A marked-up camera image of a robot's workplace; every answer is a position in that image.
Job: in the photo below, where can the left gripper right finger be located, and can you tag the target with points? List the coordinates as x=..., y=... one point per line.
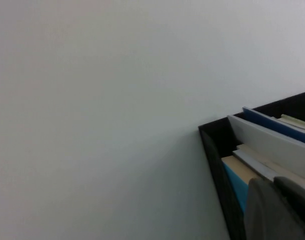
x=297, y=200

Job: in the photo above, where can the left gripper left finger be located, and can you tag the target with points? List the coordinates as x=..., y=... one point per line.
x=265, y=215

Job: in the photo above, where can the cyan spine DTC book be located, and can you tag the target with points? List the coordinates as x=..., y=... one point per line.
x=233, y=180

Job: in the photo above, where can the black plastic book holder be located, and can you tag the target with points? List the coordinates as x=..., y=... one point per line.
x=217, y=162

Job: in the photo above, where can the thin light blue booklet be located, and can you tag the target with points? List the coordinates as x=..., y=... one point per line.
x=267, y=122

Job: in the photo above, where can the white and black spine book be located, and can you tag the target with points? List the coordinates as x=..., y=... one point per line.
x=267, y=140

